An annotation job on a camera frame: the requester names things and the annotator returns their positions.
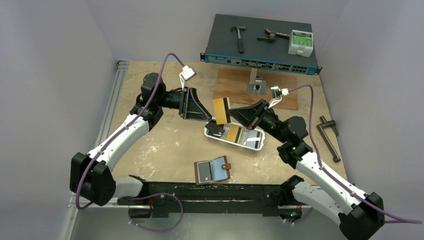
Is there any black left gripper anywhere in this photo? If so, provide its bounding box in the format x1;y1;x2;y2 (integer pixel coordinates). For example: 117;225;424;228
156;86;211;121

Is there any white plastic basket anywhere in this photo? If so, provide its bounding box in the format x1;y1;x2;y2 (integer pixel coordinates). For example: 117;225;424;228
204;119;266;151

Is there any gold striped credit card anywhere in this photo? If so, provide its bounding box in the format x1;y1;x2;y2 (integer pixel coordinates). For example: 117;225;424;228
212;97;231;125
226;125;244;144

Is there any brown leather card holder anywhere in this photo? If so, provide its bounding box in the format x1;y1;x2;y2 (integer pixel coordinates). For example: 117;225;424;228
194;155;232;185

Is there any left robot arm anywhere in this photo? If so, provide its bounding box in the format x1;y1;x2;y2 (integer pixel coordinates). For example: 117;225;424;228
69;72;212;206

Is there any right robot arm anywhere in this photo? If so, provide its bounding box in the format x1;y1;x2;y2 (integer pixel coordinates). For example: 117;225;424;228
226;99;385;240

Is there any plywood base board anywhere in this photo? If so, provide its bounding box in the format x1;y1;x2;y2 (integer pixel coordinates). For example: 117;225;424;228
213;68;300;111

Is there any small hammer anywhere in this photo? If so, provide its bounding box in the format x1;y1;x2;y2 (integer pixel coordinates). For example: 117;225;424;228
230;26;246;54

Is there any white green electrical module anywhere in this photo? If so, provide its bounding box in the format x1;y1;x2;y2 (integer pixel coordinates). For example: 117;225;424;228
288;29;314;58

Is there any silver metal stand bracket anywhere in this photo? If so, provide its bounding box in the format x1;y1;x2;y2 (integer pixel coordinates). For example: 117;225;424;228
247;68;267;96

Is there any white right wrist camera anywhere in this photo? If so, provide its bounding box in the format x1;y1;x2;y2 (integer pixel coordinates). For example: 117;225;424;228
268;86;289;109

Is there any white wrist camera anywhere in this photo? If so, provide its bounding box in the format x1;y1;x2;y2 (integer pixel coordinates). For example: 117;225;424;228
268;86;289;109
179;65;196;89

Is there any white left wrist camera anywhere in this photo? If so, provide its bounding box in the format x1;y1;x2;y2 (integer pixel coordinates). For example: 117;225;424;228
179;65;196;89

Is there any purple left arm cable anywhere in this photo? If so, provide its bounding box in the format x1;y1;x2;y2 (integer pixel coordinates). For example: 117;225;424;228
75;52;186;211

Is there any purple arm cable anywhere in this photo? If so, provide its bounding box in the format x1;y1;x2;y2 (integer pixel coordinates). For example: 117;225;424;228
75;52;186;211
286;84;423;224

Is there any metal T-handle tool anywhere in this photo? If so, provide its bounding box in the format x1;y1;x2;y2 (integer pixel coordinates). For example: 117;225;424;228
316;115;342;163

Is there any aluminium frame rail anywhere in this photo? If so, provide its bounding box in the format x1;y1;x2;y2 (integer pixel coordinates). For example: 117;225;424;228
95;60;130;147

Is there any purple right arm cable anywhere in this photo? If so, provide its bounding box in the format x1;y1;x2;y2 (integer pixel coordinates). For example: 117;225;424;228
286;84;423;224

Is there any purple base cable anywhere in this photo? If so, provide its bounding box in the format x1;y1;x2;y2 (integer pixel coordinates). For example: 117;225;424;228
128;192;185;233

